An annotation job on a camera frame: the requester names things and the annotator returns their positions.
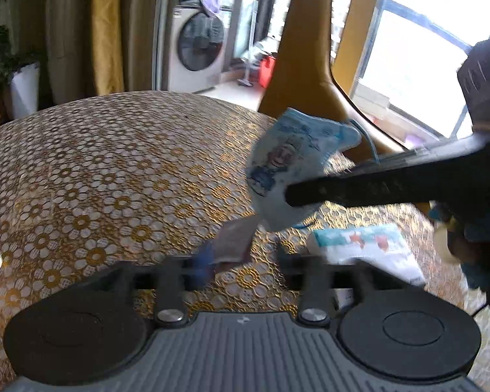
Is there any white plant pot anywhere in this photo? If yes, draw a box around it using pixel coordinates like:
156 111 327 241
10 62 40 120

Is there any small sachet packet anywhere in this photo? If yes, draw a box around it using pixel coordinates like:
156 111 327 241
211 215 261 266

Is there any white standing air conditioner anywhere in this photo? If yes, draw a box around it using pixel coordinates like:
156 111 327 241
46 0 94 105

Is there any yellow giraffe plush statue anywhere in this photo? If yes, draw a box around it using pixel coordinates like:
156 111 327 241
259 0 404 162

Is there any washing machine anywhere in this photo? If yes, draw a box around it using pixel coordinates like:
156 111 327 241
159 0 234 93

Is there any red bucket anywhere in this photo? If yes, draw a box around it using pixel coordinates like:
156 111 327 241
258 56 276 89

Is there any yellow curtain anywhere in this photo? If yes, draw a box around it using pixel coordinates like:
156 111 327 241
91 0 124 96

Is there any tissue pack white green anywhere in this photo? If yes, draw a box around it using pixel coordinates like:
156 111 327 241
306 224 426 287

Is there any lace patterned tablecloth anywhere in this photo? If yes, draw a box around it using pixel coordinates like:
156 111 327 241
0 91 486 390

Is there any blue printed face mask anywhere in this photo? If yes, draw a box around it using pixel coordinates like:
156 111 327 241
245 108 368 232

